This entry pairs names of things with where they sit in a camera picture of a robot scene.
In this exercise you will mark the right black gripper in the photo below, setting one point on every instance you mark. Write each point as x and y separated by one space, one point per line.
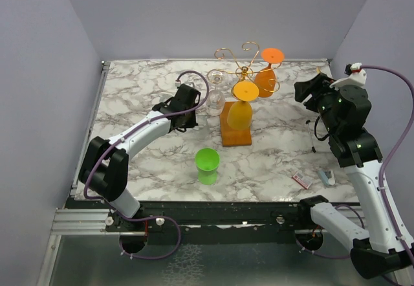
318 85

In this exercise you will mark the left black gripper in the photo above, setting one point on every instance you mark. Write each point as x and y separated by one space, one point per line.
191 123

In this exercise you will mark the clear wine glass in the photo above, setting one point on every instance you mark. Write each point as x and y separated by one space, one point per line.
216 99

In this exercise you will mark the orange plastic wine glass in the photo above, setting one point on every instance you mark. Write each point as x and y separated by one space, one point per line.
266 79

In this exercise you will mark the yellow plastic wine glass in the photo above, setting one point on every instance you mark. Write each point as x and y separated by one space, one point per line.
240 113

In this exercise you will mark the green plastic wine glass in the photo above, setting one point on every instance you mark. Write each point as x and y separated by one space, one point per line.
207 161

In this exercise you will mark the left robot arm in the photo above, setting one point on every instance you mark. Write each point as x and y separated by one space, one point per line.
106 161

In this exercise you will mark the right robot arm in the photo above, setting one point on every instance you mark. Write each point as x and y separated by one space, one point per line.
343 106

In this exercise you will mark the black marker pen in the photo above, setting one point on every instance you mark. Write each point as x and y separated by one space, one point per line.
310 135

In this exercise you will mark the blue white small object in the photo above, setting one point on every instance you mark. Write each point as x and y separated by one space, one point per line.
327 177

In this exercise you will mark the red white small box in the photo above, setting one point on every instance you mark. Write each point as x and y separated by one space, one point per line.
302 180

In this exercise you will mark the gold wire wine glass rack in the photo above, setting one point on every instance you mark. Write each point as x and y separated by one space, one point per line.
231 137

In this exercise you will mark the black mounting rail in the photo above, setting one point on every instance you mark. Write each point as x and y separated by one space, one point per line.
207 223

